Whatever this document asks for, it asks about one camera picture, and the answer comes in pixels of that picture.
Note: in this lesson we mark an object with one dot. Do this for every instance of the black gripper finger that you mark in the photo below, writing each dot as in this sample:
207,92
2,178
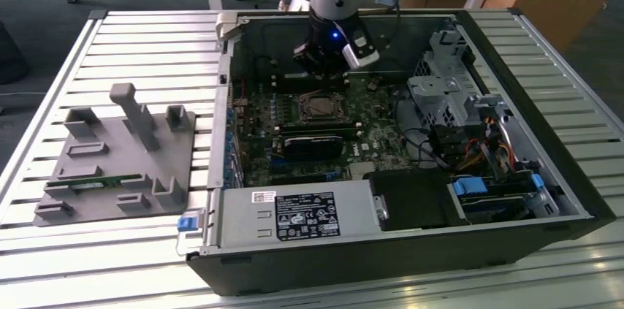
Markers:
322,82
342,80

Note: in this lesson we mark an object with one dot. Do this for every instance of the silver CPU with green edge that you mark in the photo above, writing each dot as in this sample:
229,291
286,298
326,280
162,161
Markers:
323,105

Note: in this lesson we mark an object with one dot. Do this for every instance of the CPU socket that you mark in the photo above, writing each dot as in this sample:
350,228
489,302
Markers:
305,117

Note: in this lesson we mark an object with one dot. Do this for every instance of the black RAM slot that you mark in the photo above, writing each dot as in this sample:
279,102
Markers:
322,130
322,127
322,123
322,133

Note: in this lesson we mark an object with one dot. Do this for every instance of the silver coin battery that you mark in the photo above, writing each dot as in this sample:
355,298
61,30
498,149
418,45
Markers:
371,86

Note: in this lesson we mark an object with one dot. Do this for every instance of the green motherboard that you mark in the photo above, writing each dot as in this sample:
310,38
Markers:
386,133

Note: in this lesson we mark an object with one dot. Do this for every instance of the black graphics card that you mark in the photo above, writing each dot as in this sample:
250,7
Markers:
313,146

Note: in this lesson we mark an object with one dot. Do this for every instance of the metal drive cage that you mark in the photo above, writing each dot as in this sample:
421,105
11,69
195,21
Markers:
439,93

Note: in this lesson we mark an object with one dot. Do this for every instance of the small silver heat sink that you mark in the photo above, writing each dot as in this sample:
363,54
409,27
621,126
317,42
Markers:
363,169

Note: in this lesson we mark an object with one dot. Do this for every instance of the black plastic shroud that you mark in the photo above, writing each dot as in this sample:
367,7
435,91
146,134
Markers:
415,199

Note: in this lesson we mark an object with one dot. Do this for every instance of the blue disk carrier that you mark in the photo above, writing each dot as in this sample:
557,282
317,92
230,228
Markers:
469,187

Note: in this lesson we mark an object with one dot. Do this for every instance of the grey power supply unit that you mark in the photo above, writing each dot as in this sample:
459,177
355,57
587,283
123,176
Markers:
245,214

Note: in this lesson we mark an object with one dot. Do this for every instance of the grey parts rack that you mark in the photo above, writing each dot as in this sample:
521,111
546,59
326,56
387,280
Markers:
146,163

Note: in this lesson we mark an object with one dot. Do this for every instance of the blue case latch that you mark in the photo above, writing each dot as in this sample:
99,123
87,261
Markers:
190,222

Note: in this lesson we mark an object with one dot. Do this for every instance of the small blue clip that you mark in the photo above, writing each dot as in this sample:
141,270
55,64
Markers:
537,180

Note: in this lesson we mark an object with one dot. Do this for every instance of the green RAM stick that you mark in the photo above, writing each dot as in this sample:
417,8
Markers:
122,178

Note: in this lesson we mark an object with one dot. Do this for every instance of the black PC case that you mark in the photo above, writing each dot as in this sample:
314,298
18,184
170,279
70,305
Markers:
342,272

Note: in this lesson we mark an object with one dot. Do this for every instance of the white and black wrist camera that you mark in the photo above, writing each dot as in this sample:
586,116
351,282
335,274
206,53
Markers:
362,49

